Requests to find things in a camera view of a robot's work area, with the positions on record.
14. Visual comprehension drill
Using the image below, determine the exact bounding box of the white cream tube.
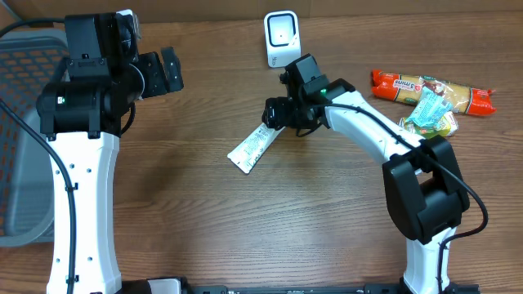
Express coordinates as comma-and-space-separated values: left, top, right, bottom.
227, 123, 283, 174

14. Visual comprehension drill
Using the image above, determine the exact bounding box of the orange cracker pack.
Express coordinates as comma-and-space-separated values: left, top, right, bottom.
371, 69, 497, 116

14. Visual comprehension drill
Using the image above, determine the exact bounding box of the teal wipes pack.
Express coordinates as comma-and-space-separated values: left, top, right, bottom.
405, 87, 453, 127

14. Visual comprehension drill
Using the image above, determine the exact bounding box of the green juice carton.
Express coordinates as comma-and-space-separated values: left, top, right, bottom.
398, 111, 458, 139

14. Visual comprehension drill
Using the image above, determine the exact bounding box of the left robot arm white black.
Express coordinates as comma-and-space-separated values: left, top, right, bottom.
37, 9, 186, 294

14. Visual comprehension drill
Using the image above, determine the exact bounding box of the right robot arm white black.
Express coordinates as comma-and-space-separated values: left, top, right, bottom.
261, 54, 479, 293

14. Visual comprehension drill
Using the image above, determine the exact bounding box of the white barcode scanner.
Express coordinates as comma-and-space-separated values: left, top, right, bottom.
264, 10, 302, 68

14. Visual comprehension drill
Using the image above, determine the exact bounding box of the grey plastic shopping basket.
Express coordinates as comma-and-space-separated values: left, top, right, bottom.
1, 29, 67, 247

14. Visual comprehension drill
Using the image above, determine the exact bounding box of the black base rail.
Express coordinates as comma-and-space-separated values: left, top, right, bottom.
122, 277, 481, 294

